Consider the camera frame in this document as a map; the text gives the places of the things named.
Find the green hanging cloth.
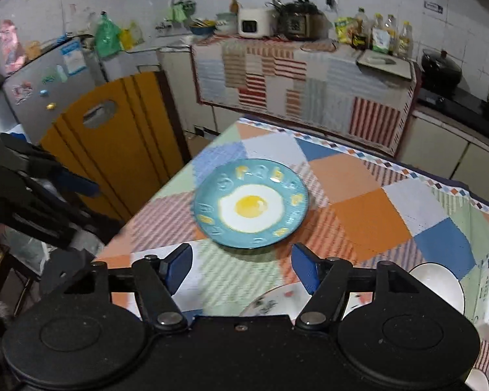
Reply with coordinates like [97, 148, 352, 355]
[171, 2, 196, 24]

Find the blue bowl with utensils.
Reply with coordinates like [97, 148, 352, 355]
[188, 19, 217, 37]

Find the grey ribbed bowl white inside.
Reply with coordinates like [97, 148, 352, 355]
[407, 262, 466, 319]

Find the stack of white bowls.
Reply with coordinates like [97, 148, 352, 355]
[215, 11, 240, 36]

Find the black gas stove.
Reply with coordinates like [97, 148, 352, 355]
[416, 86, 489, 140]

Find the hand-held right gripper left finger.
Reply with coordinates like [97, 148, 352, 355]
[63, 243, 193, 332]

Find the white rice cooker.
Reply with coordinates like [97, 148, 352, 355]
[238, 6, 278, 38]

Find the yellow snack bag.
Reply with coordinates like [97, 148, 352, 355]
[334, 17, 358, 45]

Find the yellow wooden chair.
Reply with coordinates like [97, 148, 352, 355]
[40, 71, 190, 221]

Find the patchwork tablecloth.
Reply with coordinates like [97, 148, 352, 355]
[94, 117, 489, 391]

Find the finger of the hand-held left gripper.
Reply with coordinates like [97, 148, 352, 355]
[0, 132, 102, 199]

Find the dark electric pressure cooker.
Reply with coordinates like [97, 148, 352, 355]
[278, 0, 325, 42]

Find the silver refrigerator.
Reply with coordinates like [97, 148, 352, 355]
[0, 36, 107, 144]

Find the white plate with cartoon print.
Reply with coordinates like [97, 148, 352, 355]
[240, 281, 372, 319]

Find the cutting board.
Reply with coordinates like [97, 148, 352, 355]
[356, 49, 413, 79]

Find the green plastic bag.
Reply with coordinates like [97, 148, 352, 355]
[94, 13, 124, 58]

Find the wall poster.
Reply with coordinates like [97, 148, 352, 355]
[0, 19, 27, 75]

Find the black wok with lid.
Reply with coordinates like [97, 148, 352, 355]
[421, 48, 464, 91]

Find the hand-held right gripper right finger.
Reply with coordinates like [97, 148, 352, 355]
[291, 243, 422, 331]

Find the blue plate with egg print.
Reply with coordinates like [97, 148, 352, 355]
[193, 158, 310, 250]

